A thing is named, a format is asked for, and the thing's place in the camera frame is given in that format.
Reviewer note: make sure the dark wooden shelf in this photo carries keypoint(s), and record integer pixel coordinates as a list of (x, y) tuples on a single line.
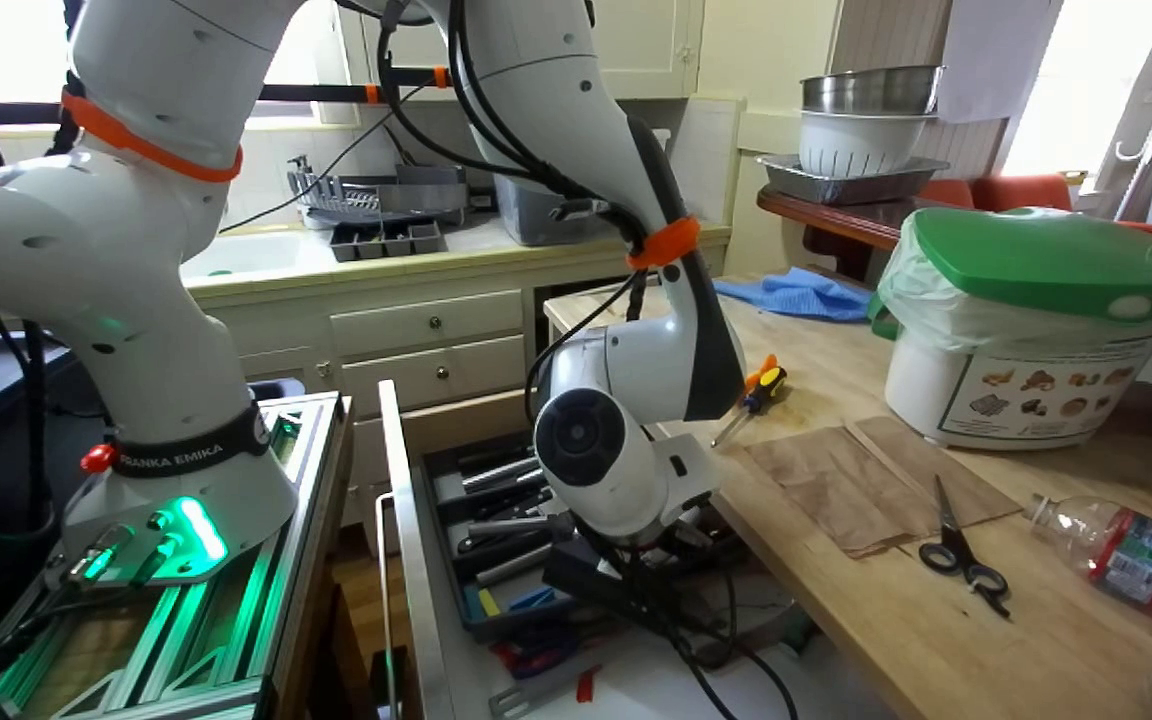
[(823, 213)]

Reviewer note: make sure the white bin with green lid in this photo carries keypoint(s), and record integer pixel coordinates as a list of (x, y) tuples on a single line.
[(1028, 332)]

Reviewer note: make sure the grey dish rack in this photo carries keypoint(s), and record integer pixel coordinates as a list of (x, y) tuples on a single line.
[(376, 195)]

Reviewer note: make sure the black compartment tray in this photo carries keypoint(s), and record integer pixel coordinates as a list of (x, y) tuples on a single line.
[(385, 243)]

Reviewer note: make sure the black clamp bar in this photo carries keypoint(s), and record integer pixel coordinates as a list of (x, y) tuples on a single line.
[(320, 98)]

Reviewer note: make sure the blue cloth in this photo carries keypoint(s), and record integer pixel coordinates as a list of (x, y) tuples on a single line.
[(798, 295)]

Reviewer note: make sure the white colander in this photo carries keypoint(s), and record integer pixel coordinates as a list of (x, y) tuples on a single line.
[(863, 144)]

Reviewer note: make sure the wooden drawer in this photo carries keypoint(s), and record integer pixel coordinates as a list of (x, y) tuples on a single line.
[(419, 562)]

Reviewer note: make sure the white kitchen cabinet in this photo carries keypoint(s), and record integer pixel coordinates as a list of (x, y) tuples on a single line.
[(428, 324)]

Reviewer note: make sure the black cutlery tray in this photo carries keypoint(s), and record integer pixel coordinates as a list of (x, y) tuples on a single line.
[(498, 535)]

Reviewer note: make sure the grey metal tray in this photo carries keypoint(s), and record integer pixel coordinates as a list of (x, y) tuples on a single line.
[(859, 181)]

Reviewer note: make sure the clear bottle with red label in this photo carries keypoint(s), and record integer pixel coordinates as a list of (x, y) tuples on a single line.
[(1131, 554)]

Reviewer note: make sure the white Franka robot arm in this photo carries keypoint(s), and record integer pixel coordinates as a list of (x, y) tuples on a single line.
[(110, 267)]

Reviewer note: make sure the black scissors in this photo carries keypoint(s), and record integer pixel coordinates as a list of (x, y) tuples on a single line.
[(963, 554)]

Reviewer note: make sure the metal bowl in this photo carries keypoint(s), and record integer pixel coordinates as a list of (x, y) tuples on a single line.
[(870, 91)]

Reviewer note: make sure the clear plastic storage box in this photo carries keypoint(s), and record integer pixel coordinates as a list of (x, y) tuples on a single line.
[(543, 213)]

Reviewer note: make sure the brown wooden board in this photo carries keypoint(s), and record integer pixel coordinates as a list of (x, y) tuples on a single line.
[(870, 485)]

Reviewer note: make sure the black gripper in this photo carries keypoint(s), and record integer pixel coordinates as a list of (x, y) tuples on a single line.
[(690, 535)]

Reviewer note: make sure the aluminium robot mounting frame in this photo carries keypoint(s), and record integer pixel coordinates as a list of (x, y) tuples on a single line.
[(240, 627)]

